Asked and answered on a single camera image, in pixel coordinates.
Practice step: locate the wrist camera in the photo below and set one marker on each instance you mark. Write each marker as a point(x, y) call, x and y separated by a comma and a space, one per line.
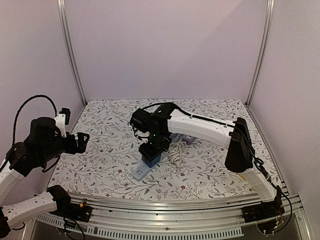
point(44, 130)
point(140, 120)

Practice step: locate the right aluminium frame post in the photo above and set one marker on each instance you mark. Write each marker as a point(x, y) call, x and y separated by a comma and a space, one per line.
point(270, 5)

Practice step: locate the floral patterned table mat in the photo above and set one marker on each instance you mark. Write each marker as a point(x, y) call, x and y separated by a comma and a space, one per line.
point(106, 168)

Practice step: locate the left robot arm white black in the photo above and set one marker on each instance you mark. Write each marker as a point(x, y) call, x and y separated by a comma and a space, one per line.
point(20, 160)

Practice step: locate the blue cube socket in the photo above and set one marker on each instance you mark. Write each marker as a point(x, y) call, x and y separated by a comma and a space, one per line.
point(151, 163)

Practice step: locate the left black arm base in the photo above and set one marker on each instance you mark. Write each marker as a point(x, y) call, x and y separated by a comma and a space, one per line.
point(75, 211)

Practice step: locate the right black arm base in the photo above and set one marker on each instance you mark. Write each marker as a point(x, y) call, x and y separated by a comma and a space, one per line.
point(261, 211)

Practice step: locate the grey-blue power strip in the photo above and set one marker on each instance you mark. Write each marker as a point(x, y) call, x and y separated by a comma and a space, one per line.
point(142, 171)

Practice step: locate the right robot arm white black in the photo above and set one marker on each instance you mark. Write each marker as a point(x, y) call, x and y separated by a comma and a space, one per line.
point(170, 129)

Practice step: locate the purple power strip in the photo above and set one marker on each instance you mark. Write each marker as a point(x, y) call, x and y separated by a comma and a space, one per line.
point(188, 139)

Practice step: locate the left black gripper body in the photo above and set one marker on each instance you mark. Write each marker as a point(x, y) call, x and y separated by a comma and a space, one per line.
point(70, 148)

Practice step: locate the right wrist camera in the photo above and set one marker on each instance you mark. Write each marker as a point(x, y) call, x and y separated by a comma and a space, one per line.
point(140, 120)

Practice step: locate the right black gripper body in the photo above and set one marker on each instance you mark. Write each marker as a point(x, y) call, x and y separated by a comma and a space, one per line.
point(150, 152)

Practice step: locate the aluminium frame post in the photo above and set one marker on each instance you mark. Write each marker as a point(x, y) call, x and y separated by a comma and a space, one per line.
point(62, 11)
point(270, 5)

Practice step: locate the left aluminium frame post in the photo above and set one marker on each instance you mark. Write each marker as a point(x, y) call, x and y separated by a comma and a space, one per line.
point(62, 11)

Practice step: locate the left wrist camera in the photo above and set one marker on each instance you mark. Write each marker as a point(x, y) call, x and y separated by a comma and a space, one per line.
point(44, 130)

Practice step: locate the aluminium front rail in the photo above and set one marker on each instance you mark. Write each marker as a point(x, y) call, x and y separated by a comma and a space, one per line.
point(204, 219)

